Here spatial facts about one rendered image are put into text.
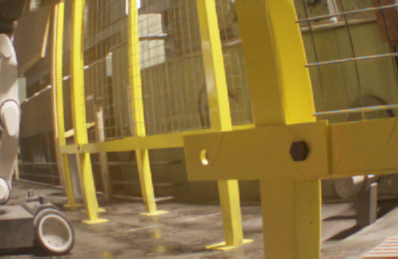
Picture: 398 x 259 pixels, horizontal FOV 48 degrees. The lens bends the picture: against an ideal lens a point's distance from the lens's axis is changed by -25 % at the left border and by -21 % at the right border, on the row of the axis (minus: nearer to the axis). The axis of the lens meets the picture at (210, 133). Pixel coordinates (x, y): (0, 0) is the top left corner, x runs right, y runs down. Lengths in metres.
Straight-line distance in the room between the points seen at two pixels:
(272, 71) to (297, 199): 0.13
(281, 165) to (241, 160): 0.06
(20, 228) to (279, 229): 1.56
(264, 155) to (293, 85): 0.07
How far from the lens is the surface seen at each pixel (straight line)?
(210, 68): 1.94
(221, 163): 0.59
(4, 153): 2.15
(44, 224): 1.97
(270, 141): 0.53
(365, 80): 2.49
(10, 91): 2.18
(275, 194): 0.54
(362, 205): 1.92
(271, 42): 0.53
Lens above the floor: 0.45
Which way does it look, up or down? 1 degrees down
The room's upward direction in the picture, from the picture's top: 7 degrees counter-clockwise
